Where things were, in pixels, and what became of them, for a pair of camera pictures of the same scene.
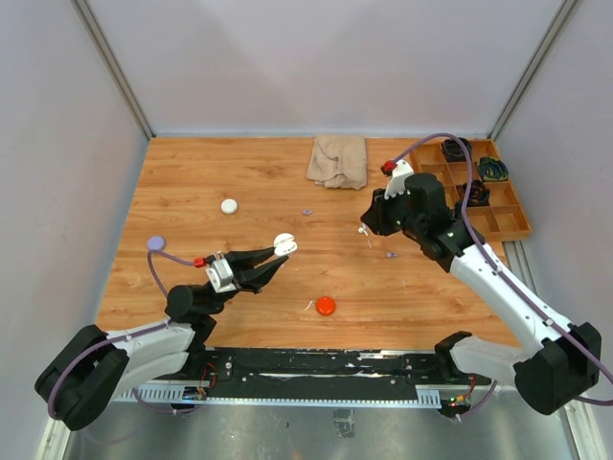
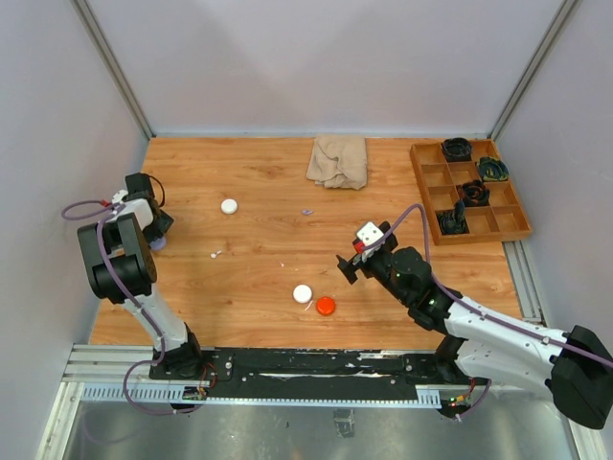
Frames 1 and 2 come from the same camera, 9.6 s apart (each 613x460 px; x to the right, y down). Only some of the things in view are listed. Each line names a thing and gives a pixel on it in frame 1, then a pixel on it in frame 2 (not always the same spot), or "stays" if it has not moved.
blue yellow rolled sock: (492, 169) stays
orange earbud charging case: (325, 306) stays
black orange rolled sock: (479, 195) stays
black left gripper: (256, 275) to (163, 224)
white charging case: (283, 243) to (302, 293)
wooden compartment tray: (503, 218) stays
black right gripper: (375, 215) to (350, 266)
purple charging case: (155, 242) stays
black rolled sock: (454, 151) stays
